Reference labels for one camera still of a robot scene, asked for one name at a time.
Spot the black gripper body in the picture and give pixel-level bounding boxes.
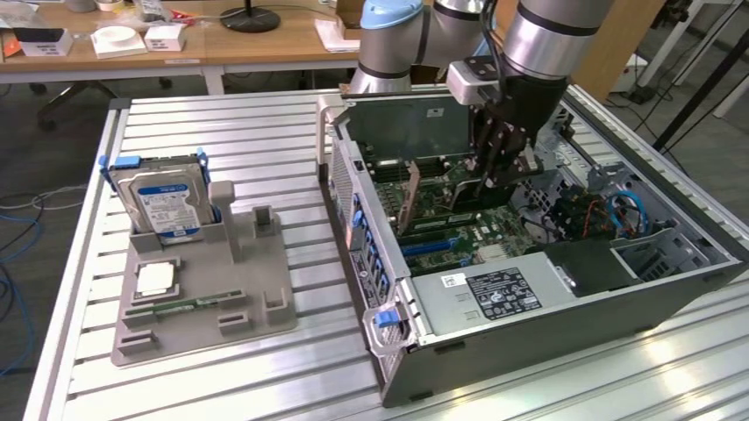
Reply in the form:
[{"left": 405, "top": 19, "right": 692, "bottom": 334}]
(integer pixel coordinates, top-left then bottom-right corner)
[{"left": 489, "top": 74, "right": 570, "bottom": 141}]

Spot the NVIDIA graphics card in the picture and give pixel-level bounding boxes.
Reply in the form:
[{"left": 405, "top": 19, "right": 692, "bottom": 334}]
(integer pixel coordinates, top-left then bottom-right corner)
[{"left": 397, "top": 159, "right": 514, "bottom": 236}]

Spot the perforated metal disk bay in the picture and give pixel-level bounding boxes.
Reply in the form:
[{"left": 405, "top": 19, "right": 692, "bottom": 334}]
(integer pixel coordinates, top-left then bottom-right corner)
[{"left": 506, "top": 144, "right": 590, "bottom": 220}]

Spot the green motherboard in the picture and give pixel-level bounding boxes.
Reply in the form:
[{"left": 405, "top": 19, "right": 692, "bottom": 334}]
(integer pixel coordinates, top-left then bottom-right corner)
[{"left": 362, "top": 151, "right": 564, "bottom": 275}]

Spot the installed RAM stick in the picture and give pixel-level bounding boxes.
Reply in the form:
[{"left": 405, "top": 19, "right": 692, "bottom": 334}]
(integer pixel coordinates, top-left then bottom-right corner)
[{"left": 409, "top": 213, "right": 477, "bottom": 234}]

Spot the white floor unit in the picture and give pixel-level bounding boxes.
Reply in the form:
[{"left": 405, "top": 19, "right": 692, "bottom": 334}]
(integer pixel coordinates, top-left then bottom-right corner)
[{"left": 608, "top": 52, "right": 652, "bottom": 94}]

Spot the black floor adapter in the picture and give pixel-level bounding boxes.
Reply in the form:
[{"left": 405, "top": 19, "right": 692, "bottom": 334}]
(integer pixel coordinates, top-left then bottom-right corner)
[{"left": 629, "top": 85, "right": 662, "bottom": 105}]

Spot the wooden cabinet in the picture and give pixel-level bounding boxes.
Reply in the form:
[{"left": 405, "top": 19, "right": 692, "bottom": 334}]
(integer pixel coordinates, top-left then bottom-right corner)
[{"left": 494, "top": 0, "right": 669, "bottom": 96}]

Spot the blue expansion slot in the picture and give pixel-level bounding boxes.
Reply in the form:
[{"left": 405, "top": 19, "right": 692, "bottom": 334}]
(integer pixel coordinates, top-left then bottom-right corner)
[{"left": 402, "top": 239, "right": 459, "bottom": 258}]

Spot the black plastic shroud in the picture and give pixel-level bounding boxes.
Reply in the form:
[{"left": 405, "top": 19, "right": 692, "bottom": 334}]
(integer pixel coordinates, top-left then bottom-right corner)
[{"left": 544, "top": 239, "right": 640, "bottom": 296}]

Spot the black pole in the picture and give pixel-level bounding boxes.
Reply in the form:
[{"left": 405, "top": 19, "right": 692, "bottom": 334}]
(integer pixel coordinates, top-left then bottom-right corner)
[{"left": 652, "top": 39, "right": 749, "bottom": 151}]

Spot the metal drive cage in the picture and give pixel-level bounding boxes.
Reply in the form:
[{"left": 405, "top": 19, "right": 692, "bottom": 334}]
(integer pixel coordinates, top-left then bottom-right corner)
[{"left": 608, "top": 227, "right": 713, "bottom": 282}]

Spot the grey power supply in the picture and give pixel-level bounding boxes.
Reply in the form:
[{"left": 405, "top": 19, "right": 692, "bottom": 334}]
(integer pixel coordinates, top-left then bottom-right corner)
[{"left": 409, "top": 254, "right": 578, "bottom": 339}]

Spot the white paper stack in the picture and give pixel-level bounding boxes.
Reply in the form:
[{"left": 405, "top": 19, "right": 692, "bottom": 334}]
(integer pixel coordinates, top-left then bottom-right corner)
[{"left": 314, "top": 18, "right": 363, "bottom": 54}]

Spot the cardboard box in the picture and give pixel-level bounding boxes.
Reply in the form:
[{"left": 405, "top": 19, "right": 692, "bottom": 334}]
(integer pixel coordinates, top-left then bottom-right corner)
[{"left": 337, "top": 0, "right": 365, "bottom": 30}]

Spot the open PC case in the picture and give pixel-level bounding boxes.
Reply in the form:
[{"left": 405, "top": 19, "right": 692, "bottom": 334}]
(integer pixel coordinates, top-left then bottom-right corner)
[{"left": 315, "top": 77, "right": 749, "bottom": 409}]

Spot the black lamp base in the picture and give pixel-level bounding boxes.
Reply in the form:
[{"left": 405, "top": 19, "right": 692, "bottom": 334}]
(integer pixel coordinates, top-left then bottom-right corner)
[{"left": 219, "top": 0, "right": 283, "bottom": 34}]

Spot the grey parts rack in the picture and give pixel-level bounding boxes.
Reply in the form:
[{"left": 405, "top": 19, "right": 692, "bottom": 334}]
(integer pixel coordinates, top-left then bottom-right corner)
[{"left": 110, "top": 178, "right": 302, "bottom": 370}]

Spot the hard disk with blue caddy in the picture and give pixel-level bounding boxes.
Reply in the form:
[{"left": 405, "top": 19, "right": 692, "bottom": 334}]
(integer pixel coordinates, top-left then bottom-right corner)
[{"left": 95, "top": 147, "right": 219, "bottom": 246}]

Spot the white labelled box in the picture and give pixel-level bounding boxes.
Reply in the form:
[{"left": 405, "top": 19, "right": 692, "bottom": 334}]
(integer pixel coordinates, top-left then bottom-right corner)
[{"left": 143, "top": 24, "right": 188, "bottom": 53}]

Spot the silver CPU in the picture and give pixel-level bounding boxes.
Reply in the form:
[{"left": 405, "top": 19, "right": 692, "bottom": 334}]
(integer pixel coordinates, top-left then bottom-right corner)
[{"left": 134, "top": 262, "right": 178, "bottom": 300}]

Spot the green RAM stick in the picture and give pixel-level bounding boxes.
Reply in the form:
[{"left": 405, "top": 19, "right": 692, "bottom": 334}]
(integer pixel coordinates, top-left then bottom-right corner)
[{"left": 127, "top": 292, "right": 242, "bottom": 318}]

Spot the white square dispenser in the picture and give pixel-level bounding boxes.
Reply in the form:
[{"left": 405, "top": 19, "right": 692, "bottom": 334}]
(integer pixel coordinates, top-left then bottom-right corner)
[{"left": 90, "top": 25, "right": 150, "bottom": 60}]

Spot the wooden desk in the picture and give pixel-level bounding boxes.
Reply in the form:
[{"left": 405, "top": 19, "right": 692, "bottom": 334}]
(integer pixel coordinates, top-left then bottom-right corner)
[{"left": 0, "top": 0, "right": 526, "bottom": 84}]

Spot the white box with black top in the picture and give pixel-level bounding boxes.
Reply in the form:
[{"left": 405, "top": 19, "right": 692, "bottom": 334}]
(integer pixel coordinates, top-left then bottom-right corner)
[{"left": 12, "top": 26, "right": 75, "bottom": 58}]

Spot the orange box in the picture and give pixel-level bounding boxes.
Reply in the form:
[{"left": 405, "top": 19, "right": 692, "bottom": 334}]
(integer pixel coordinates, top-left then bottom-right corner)
[{"left": 0, "top": 31, "right": 24, "bottom": 63}]

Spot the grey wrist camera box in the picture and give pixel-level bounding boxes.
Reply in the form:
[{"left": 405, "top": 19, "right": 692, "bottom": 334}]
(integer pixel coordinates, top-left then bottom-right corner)
[{"left": 447, "top": 55, "right": 502, "bottom": 105}]

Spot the black camera cable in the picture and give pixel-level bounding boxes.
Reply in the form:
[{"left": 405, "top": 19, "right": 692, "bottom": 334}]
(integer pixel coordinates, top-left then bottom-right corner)
[{"left": 478, "top": 0, "right": 507, "bottom": 89}]

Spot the red wire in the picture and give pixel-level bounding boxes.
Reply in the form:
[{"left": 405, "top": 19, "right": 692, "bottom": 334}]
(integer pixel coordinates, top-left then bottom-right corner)
[{"left": 584, "top": 199, "right": 610, "bottom": 240}]

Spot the blue wire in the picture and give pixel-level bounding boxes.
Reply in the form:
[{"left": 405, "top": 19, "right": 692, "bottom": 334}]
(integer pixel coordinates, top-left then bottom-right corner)
[{"left": 605, "top": 190, "right": 650, "bottom": 233}]

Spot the white floor cable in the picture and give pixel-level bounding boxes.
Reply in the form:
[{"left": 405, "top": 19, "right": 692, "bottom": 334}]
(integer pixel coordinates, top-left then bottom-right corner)
[{"left": 0, "top": 183, "right": 90, "bottom": 212}]

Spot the blue floor cable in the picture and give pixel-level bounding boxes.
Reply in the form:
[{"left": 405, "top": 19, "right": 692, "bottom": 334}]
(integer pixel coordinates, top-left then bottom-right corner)
[{"left": 0, "top": 210, "right": 47, "bottom": 378}]

